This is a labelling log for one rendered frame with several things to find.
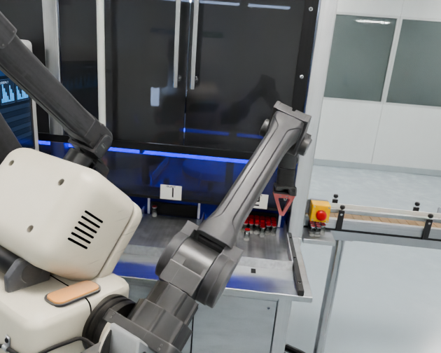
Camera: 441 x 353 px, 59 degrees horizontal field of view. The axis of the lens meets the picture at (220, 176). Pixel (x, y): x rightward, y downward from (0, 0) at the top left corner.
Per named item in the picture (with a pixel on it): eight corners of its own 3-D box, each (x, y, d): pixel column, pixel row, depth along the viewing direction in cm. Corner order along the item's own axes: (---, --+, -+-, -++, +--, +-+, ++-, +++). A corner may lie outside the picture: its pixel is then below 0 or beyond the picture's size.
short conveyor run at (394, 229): (297, 237, 164) (302, 202, 159) (294, 221, 179) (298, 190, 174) (463, 253, 160) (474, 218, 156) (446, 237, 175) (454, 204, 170)
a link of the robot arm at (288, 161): (278, 148, 121) (297, 150, 119) (281, 148, 127) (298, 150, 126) (276, 171, 121) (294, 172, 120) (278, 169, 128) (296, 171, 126)
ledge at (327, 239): (298, 227, 168) (299, 224, 167) (328, 231, 167) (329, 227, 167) (302, 242, 155) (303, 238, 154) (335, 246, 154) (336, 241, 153)
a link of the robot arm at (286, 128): (279, 83, 78) (325, 104, 76) (267, 127, 90) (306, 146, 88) (152, 264, 55) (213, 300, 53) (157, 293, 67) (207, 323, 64)
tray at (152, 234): (143, 213, 165) (143, 206, 164) (204, 220, 164) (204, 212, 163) (116, 252, 133) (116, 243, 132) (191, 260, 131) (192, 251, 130)
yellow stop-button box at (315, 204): (307, 213, 158) (309, 197, 156) (325, 216, 157) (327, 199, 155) (309, 221, 151) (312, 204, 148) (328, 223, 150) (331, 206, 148)
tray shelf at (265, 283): (131, 216, 166) (131, 212, 165) (295, 233, 162) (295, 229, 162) (86, 277, 120) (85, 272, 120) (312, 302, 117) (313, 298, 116)
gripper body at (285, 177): (292, 189, 129) (295, 167, 128) (296, 194, 119) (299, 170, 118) (273, 188, 129) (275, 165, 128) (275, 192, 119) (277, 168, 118)
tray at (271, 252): (222, 221, 163) (222, 214, 162) (283, 228, 162) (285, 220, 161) (215, 262, 131) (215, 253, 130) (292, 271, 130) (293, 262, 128)
